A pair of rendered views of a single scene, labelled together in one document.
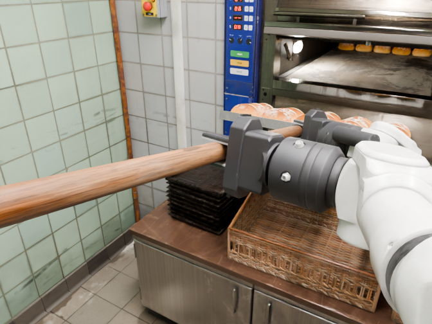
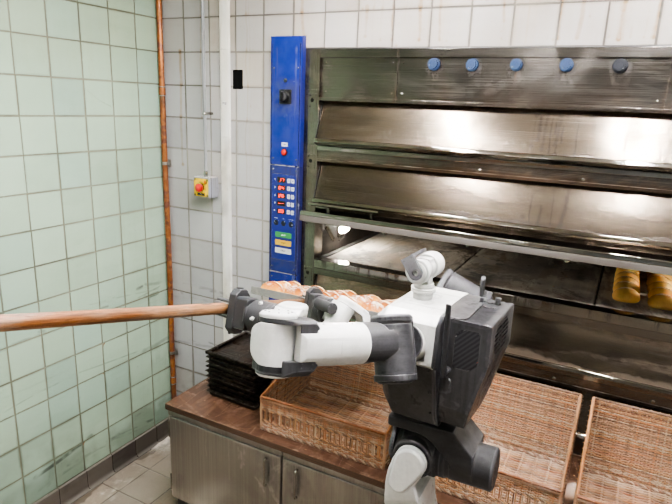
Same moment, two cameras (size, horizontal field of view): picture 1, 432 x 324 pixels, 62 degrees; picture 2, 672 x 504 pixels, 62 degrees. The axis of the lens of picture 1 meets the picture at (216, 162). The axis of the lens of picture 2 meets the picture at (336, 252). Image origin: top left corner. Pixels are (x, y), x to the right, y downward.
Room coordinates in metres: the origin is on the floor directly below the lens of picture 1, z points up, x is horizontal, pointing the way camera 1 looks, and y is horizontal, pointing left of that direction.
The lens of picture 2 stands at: (-0.95, -0.23, 1.88)
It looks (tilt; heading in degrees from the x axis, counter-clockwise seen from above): 15 degrees down; 357
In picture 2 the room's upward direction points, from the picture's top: 2 degrees clockwise
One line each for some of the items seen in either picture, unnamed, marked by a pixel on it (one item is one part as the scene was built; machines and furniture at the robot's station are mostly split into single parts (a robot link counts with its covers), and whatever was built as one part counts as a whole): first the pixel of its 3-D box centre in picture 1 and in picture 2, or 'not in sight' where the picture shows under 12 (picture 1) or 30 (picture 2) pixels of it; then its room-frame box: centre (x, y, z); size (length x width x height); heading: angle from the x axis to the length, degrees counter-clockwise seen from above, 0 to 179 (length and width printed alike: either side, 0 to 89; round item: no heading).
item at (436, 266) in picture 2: not in sight; (425, 271); (0.43, -0.53, 1.47); 0.10 x 0.07 x 0.09; 147
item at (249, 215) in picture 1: (315, 218); (346, 391); (1.18, -0.40, 0.72); 0.56 x 0.49 x 0.28; 61
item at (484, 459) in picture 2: not in sight; (444, 444); (0.37, -0.60, 1.01); 0.28 x 0.13 x 0.18; 61
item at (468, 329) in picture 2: not in sight; (441, 350); (0.39, -0.57, 1.27); 0.34 x 0.30 x 0.36; 147
